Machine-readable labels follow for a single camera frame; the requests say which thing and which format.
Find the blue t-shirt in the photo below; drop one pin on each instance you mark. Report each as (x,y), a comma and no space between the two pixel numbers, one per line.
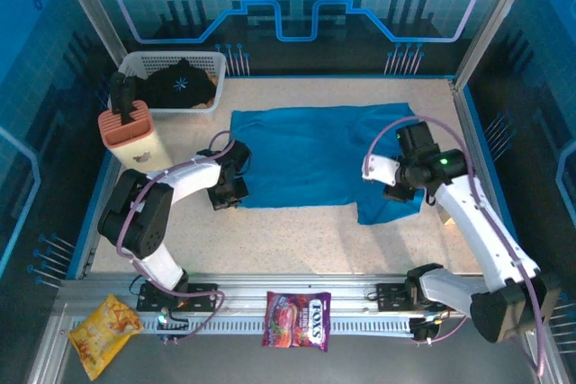
(306,154)

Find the aluminium front rail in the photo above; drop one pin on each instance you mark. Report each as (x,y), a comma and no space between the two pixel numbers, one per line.
(292,283)

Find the purple Fox's candy bag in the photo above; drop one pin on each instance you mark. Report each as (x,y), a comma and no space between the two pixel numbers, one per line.
(297,321)

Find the cream knife block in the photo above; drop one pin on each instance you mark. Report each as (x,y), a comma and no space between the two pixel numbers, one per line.
(135,145)

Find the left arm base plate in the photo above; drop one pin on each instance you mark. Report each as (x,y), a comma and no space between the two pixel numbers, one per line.
(202,298)

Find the white plastic basket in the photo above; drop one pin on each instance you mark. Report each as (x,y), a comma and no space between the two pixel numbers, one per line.
(153,62)

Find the tan cloth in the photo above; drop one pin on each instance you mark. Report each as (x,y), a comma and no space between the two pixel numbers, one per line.
(215,82)

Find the black t-shirt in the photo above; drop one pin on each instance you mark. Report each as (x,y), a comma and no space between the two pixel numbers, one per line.
(175,83)

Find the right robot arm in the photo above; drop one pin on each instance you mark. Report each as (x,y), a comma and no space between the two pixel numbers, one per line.
(468,231)

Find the yellow snack bag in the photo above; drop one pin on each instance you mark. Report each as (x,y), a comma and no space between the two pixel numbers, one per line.
(101,334)

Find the aluminium side rail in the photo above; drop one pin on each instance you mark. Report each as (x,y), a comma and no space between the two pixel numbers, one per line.
(463,109)
(108,163)

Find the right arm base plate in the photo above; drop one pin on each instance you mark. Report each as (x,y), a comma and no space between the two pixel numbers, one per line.
(391,296)

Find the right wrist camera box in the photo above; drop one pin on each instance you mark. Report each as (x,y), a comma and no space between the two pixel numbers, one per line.
(380,169)

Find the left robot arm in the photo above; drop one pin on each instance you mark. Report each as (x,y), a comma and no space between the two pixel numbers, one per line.
(144,222)

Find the black connector module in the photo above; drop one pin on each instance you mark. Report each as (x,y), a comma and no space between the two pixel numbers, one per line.
(173,323)
(423,330)

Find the aluminium frame post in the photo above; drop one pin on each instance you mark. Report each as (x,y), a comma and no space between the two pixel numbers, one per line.
(90,6)
(495,15)

